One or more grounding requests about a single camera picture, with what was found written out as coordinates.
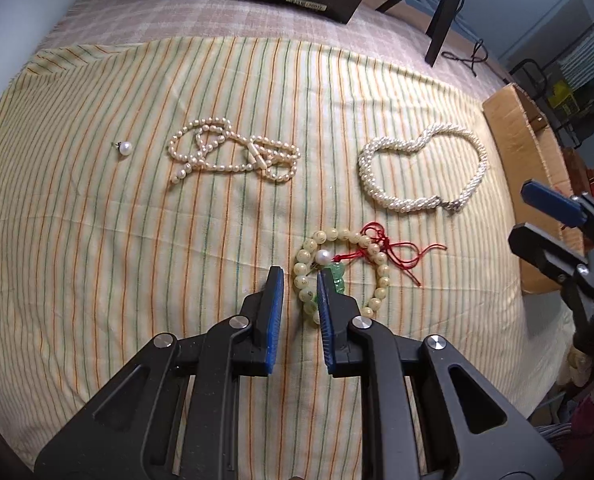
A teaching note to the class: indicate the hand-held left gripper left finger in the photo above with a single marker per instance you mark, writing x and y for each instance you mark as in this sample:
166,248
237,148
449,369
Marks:
274,310

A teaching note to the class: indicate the cardboard box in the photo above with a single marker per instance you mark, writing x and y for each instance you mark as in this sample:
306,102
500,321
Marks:
522,150

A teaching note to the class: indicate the black metal rack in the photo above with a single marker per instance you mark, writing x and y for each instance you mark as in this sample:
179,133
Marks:
533,67

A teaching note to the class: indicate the white slatted panel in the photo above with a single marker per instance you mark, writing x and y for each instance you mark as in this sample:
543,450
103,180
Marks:
584,52

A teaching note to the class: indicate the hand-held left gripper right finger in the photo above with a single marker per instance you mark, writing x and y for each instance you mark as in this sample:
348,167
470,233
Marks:
324,320

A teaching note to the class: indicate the striped yellow cloth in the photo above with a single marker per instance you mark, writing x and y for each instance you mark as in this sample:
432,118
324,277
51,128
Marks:
127,235

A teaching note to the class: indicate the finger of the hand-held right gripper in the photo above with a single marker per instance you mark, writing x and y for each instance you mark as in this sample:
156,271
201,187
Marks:
542,247
552,202

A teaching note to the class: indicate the black tripod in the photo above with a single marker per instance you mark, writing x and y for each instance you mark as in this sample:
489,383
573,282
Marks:
442,15

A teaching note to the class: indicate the yellow packet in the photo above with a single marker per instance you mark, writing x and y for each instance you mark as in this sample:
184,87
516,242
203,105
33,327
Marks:
564,94

